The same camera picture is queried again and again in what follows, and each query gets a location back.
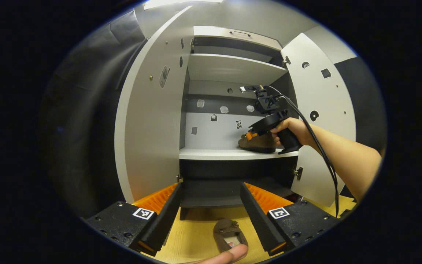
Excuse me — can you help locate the white shoe cabinet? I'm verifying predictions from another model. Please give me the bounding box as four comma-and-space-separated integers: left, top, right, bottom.
115, 5, 357, 220

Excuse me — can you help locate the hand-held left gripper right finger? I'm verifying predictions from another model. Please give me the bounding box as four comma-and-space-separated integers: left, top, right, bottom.
240, 183, 341, 256

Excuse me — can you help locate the brown fuzzy shoe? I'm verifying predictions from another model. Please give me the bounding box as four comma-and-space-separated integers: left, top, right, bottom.
213, 219, 249, 253
238, 133, 282, 153

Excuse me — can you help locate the ceiling light panel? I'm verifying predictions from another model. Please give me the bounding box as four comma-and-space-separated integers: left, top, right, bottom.
143, 0, 222, 10

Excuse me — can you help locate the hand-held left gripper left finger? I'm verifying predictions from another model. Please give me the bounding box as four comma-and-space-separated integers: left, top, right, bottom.
85, 183, 183, 256

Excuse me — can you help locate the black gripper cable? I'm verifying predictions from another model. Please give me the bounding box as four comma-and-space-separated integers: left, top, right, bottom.
266, 86, 340, 217

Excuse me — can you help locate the white cabinet drawer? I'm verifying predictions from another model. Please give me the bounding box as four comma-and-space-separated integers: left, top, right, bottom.
193, 26, 283, 51

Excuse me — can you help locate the black backdrop cloth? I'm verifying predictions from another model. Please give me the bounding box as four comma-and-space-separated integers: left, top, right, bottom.
334, 57, 386, 154
39, 11, 149, 220

